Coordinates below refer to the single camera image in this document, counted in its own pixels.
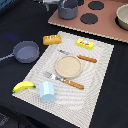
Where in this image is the grey cooking pot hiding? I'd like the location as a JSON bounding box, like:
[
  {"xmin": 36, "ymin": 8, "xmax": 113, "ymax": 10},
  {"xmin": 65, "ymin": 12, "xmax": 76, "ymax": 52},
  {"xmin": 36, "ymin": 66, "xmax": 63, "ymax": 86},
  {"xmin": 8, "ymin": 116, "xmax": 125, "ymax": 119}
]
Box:
[{"xmin": 58, "ymin": 0, "xmax": 78, "ymax": 20}]

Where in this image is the light blue milk carton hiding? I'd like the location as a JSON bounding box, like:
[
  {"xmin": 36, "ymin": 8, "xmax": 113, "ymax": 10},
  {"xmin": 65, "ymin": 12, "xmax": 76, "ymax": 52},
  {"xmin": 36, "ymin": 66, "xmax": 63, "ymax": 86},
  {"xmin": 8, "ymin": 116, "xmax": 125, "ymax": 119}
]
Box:
[{"xmin": 39, "ymin": 81, "xmax": 55, "ymax": 103}]

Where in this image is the round wooden plate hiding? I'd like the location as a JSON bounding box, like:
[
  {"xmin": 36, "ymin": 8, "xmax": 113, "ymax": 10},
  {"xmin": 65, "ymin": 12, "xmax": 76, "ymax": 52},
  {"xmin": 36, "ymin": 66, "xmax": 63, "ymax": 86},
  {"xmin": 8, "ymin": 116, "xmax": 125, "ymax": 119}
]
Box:
[{"xmin": 55, "ymin": 55, "xmax": 82, "ymax": 78}]

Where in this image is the yellow toy banana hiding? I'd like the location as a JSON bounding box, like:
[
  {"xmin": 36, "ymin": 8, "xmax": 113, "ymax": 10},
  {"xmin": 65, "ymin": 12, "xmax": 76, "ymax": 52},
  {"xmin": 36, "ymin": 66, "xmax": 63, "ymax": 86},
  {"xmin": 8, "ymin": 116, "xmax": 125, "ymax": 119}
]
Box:
[{"xmin": 12, "ymin": 81, "xmax": 35, "ymax": 93}]

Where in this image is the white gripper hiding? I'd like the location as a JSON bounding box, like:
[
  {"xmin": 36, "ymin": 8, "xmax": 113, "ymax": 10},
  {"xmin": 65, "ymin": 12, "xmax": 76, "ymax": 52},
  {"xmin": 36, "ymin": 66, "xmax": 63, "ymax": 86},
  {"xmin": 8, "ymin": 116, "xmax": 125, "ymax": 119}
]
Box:
[{"xmin": 42, "ymin": 0, "xmax": 68, "ymax": 11}]

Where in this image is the orange toy bread loaf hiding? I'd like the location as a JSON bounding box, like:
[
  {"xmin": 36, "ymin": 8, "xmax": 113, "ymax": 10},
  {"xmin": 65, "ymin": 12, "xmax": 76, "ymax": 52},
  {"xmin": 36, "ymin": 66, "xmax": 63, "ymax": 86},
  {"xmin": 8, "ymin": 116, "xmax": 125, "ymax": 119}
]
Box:
[{"xmin": 43, "ymin": 35, "xmax": 61, "ymax": 45}]

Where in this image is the knife with wooden handle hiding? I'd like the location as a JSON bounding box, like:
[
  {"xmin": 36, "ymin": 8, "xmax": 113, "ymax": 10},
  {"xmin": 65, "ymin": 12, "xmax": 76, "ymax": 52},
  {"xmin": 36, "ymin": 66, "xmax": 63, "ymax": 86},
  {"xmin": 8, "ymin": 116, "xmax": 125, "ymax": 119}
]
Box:
[{"xmin": 58, "ymin": 50, "xmax": 97, "ymax": 63}]

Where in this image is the yellow toy box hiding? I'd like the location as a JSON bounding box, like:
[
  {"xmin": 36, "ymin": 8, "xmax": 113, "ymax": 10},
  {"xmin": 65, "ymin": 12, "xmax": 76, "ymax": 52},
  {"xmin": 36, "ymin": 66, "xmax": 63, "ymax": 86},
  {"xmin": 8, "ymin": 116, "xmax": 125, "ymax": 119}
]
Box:
[{"xmin": 76, "ymin": 38, "xmax": 94, "ymax": 50}]

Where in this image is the grey frying pan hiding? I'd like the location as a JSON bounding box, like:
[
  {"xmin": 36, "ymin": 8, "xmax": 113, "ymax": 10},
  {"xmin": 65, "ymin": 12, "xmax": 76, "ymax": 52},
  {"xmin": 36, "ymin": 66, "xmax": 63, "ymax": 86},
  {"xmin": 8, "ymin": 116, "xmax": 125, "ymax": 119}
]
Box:
[{"xmin": 0, "ymin": 41, "xmax": 39, "ymax": 63}]

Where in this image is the fork with wooden handle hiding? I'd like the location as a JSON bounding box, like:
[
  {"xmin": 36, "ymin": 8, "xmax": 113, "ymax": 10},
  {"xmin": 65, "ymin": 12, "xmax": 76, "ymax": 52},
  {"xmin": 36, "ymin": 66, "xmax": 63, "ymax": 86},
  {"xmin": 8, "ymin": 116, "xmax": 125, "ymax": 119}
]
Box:
[{"xmin": 43, "ymin": 71, "xmax": 84, "ymax": 90}]

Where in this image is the beige bowl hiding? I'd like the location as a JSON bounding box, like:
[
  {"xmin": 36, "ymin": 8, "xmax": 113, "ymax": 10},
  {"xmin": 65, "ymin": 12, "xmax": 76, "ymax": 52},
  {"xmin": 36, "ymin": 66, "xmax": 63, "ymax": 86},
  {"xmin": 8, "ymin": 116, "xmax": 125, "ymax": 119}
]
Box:
[{"xmin": 116, "ymin": 4, "xmax": 128, "ymax": 30}]

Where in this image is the beige woven placemat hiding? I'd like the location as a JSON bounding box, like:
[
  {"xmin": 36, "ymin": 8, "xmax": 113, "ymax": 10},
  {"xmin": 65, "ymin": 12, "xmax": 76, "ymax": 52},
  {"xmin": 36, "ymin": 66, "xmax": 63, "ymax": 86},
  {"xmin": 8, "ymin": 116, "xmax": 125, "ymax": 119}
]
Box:
[{"xmin": 13, "ymin": 31, "xmax": 114, "ymax": 128}]

